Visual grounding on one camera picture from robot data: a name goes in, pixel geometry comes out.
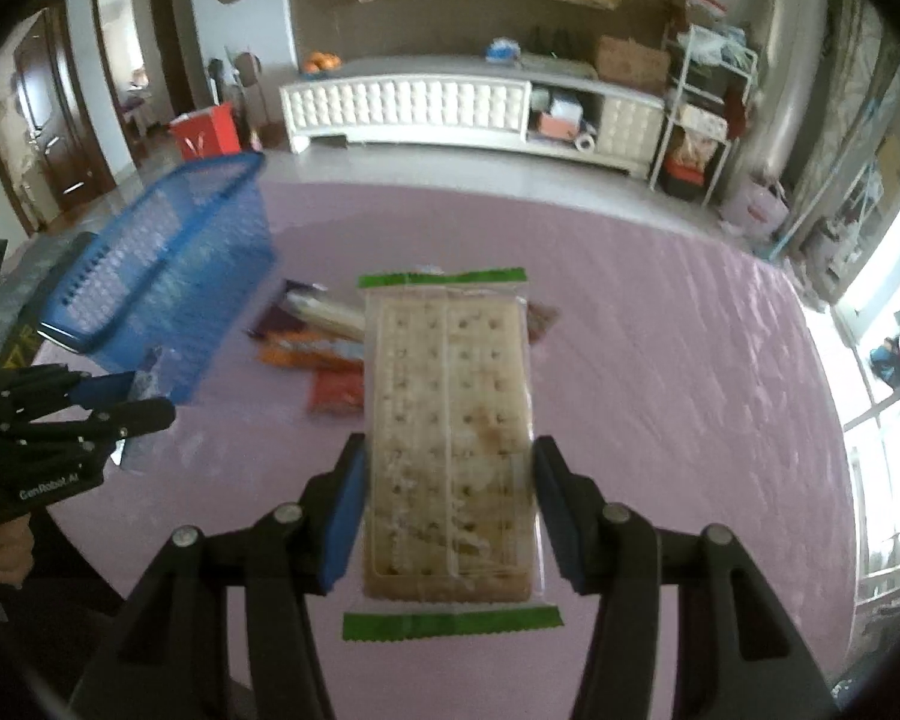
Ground blue plastic basket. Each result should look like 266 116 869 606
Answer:
38 151 276 403

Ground green-edged cracker packet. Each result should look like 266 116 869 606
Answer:
343 268 562 644

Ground left hand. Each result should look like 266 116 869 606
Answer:
0 515 35 589

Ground dark purple snack packet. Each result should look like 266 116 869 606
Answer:
245 280 326 341

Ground orange snack wrapper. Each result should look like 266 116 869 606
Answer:
258 332 364 371

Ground red snack packet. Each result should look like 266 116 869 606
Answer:
307 369 364 416

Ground white sandwich cracker packet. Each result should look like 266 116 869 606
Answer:
290 293 365 341

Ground pink quilted table cover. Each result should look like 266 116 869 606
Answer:
53 184 855 718

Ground red gift bag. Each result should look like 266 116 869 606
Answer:
169 103 242 161

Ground brown wooden door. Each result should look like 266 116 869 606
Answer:
13 10 98 211

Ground oranges on cabinet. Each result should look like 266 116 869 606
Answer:
302 52 343 76

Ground white shopping bag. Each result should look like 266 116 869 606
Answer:
718 177 788 241

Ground white TV cabinet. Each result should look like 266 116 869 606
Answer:
281 57 665 179

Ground blue tissue pack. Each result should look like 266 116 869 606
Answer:
484 37 521 64

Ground white metal shelf rack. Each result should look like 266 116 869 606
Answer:
650 0 759 205

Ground cardboard box on cabinet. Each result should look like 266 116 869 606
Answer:
595 36 671 96

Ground standing air conditioner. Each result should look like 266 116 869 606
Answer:
730 0 827 185

